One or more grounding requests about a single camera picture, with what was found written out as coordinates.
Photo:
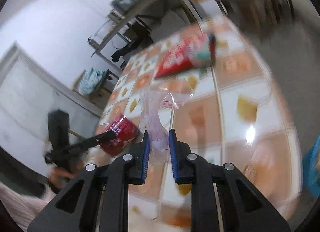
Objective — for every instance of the red snack bag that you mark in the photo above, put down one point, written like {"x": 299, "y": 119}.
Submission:
{"x": 180, "y": 57}

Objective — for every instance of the grey metal rack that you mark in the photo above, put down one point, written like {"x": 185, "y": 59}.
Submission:
{"x": 155, "y": 2}

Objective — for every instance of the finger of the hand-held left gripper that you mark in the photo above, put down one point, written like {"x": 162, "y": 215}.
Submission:
{"x": 95, "y": 140}

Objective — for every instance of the dark cloth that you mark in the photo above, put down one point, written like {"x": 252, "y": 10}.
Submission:
{"x": 125, "y": 49}

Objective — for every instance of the clear plastic bag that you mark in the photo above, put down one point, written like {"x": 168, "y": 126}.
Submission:
{"x": 155, "y": 122}

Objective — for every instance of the glass bowl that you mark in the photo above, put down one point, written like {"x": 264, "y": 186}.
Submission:
{"x": 105, "y": 27}

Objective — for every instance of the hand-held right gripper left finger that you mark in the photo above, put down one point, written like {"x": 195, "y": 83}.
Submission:
{"x": 146, "y": 154}

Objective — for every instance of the wooden chair holding packs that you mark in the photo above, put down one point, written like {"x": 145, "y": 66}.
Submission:
{"x": 112, "y": 78}

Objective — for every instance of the person's left hand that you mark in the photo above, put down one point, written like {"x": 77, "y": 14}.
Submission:
{"x": 58, "y": 175}

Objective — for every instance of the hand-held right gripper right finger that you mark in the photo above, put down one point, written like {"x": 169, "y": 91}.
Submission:
{"x": 173, "y": 157}

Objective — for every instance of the red milk can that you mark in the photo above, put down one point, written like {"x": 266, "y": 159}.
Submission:
{"x": 120, "y": 134}

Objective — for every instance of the table with patterned tablecloth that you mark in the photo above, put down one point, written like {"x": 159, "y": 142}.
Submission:
{"x": 207, "y": 122}

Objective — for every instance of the white door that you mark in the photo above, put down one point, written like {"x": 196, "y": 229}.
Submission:
{"x": 25, "y": 92}

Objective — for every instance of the blue mesh wastebasket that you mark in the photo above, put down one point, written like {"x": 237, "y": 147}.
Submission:
{"x": 312, "y": 169}

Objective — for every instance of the person's left forearm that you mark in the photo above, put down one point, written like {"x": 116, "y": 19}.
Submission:
{"x": 17, "y": 204}

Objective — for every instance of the steel flask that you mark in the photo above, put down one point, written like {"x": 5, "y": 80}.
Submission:
{"x": 91, "y": 41}

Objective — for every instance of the stack of teal printed packs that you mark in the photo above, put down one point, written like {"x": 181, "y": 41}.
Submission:
{"x": 91, "y": 80}

